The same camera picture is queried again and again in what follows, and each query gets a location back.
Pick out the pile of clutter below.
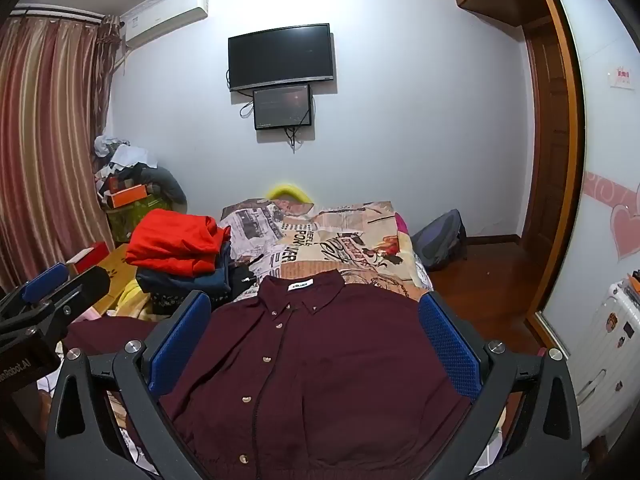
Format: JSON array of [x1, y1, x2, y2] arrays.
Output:
[[92, 135, 189, 212]]

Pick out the wooden door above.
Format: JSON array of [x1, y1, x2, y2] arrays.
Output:
[[522, 15, 576, 261]]

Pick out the striped brown curtain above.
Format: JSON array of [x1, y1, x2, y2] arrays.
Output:
[[0, 7, 126, 293]]

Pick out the white sliding wardrobe door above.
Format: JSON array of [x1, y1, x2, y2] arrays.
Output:
[[535, 0, 640, 361]]

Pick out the red folded garment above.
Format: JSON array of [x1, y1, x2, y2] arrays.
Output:
[[125, 208, 232, 277]]

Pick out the newspaper printed blanket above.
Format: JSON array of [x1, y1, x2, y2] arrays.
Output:
[[220, 199, 434, 304]]

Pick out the white air conditioner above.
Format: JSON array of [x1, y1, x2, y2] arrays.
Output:
[[122, 0, 211, 47]]

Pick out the black wall television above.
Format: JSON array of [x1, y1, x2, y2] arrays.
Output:
[[228, 23, 335, 93]]

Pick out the yellow curved object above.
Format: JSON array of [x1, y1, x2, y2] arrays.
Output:
[[265, 184, 312, 204]]

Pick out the dark patterned folded garment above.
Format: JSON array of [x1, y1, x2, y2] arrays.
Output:
[[149, 280, 236, 312]]

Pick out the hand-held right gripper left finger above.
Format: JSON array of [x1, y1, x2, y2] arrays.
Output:
[[45, 290, 213, 480]]

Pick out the grey backpack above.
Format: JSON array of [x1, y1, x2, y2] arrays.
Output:
[[410, 209, 469, 272]]

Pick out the green box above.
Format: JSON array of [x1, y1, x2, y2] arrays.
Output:
[[106, 195, 174, 247]]

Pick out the white suitcase with stickers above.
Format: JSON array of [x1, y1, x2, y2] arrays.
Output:
[[570, 275, 640, 457]]

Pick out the maroon button-up shirt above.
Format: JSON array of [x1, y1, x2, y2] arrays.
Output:
[[62, 269, 511, 480]]

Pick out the brown cardboard box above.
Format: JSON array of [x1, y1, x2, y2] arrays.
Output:
[[97, 242, 147, 319]]

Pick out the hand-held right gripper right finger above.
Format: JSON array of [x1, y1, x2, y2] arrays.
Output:
[[419, 291, 588, 480]]

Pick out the yellow cloth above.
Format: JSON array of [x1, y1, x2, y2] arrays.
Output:
[[117, 280, 157, 322]]

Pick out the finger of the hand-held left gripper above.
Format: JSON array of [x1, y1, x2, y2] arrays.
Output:
[[27, 265, 112, 348], [0, 262, 71, 321]]

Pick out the red box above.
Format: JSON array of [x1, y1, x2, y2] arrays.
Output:
[[66, 241, 111, 276]]

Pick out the navy folded garment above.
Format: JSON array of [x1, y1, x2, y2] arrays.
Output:
[[136, 240, 236, 295]]

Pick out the red wall sticker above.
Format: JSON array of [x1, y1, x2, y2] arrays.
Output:
[[607, 65, 637, 91]]

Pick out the orange box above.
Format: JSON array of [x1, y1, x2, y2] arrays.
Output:
[[109, 185, 150, 209]]

